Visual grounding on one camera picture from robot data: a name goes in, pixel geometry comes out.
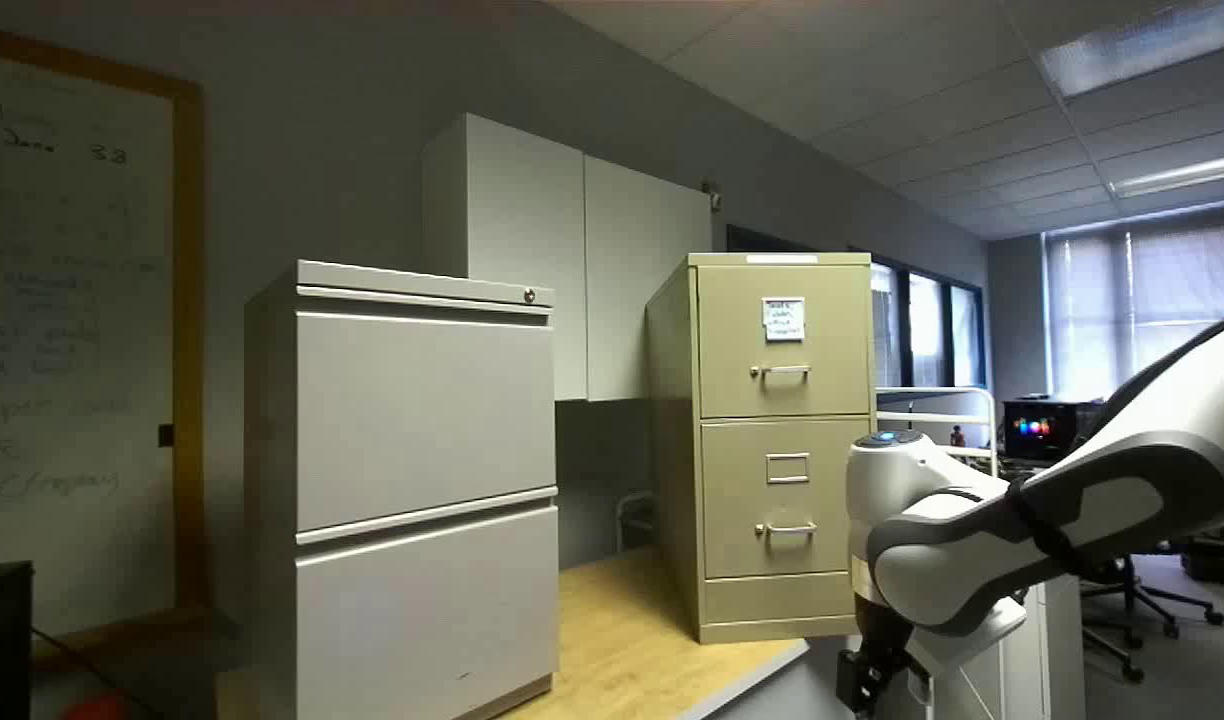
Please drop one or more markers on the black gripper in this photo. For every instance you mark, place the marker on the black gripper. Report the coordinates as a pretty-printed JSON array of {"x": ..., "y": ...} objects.
[{"x": 878, "y": 662}]

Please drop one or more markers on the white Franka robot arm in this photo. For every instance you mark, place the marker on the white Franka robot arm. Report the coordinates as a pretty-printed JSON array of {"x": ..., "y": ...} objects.
[{"x": 1173, "y": 454}]

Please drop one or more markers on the beige drawer with label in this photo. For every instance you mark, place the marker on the beige drawer with label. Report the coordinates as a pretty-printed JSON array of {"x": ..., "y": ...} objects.
[{"x": 832, "y": 373}]

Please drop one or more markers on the beige metal filing cabinet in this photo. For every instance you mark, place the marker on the beige metal filing cabinet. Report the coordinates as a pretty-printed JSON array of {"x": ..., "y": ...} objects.
[{"x": 670, "y": 442}]

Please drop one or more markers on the light grey lateral filing cabinet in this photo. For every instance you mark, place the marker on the light grey lateral filing cabinet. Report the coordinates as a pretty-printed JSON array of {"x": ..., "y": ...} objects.
[{"x": 414, "y": 426}]

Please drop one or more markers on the white shelf unit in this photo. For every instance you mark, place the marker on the white shelf unit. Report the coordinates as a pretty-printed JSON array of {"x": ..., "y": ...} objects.
[{"x": 936, "y": 418}]

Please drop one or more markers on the black office chair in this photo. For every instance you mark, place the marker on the black office chair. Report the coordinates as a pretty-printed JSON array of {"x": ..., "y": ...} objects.
[{"x": 1133, "y": 603}]

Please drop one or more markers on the black computer monitor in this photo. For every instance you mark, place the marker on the black computer monitor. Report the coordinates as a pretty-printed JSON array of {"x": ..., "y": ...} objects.
[{"x": 1039, "y": 431}]

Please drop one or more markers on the dark interior window panels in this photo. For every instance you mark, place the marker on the dark interior window panels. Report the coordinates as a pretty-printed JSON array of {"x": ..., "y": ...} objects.
[{"x": 925, "y": 325}]

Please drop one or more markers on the white paper label card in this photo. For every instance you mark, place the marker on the white paper label card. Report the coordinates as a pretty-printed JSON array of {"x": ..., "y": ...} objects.
[{"x": 781, "y": 316}]

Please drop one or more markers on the window with blinds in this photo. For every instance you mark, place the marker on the window with blinds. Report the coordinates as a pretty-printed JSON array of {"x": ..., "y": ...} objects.
[{"x": 1145, "y": 305}]

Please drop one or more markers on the narrow ceiling light strip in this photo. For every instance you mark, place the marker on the narrow ceiling light strip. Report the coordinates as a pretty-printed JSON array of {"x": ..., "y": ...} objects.
[{"x": 1185, "y": 174}]

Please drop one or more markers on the large ceiling light panel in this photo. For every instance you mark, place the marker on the large ceiling light panel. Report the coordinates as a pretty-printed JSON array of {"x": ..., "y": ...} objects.
[{"x": 1145, "y": 47}]

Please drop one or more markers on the wood framed whiteboard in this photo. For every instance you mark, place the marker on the wood framed whiteboard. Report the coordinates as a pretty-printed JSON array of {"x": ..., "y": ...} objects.
[{"x": 64, "y": 334}]

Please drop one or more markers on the white pedestal cabinet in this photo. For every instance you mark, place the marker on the white pedestal cabinet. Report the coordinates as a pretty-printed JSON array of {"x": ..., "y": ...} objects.
[{"x": 1024, "y": 667}]

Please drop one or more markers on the white wall cabinet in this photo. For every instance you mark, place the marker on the white wall cabinet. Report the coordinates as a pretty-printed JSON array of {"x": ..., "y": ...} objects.
[{"x": 534, "y": 242}]

